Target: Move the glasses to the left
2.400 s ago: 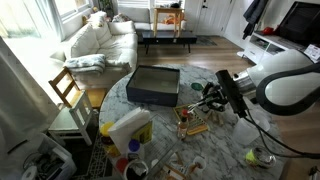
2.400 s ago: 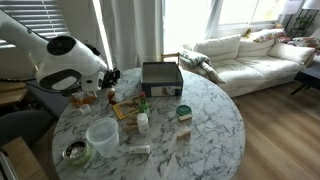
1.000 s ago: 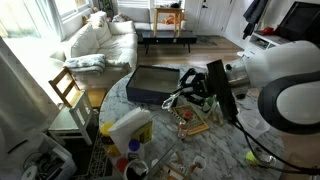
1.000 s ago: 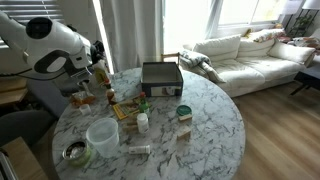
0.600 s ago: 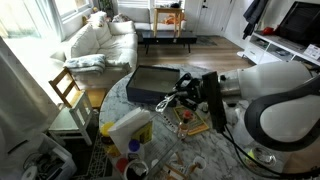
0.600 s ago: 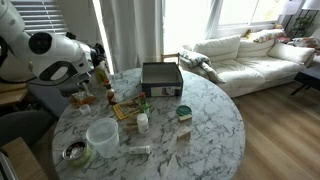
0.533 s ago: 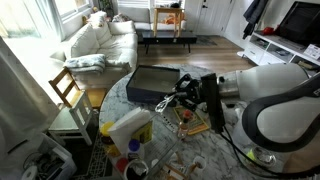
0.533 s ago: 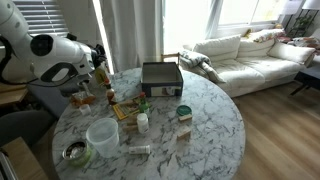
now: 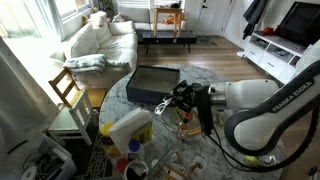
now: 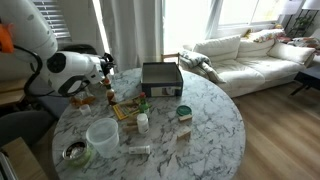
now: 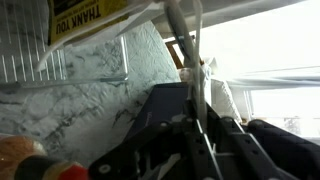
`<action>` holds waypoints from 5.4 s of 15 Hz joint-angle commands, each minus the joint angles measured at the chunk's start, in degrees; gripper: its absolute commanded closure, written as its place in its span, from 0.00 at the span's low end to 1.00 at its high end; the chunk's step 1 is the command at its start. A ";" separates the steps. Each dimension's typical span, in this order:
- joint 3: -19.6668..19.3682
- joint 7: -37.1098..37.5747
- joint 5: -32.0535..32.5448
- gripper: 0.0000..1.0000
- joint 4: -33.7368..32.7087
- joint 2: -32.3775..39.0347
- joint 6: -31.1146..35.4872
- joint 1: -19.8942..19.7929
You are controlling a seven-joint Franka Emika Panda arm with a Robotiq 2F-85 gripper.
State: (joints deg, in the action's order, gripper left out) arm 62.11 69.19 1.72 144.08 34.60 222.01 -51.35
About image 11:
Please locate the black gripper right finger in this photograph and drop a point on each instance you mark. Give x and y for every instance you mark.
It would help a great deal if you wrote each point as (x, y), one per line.
(240, 153)

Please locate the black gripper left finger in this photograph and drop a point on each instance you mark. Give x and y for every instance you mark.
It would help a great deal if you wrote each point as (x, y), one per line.
(160, 153)

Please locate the wooden chair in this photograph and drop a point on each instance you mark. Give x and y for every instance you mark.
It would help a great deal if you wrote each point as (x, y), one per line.
(175, 55)

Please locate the yellow thank you bag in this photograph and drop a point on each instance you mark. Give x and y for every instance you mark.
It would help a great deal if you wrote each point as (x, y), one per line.
(140, 18)

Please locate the yellow thank you card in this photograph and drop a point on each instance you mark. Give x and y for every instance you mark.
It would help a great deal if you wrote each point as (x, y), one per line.
(80, 18)

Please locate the clear acrylic organizer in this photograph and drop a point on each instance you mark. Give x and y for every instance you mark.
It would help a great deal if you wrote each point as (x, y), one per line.
(30, 50)

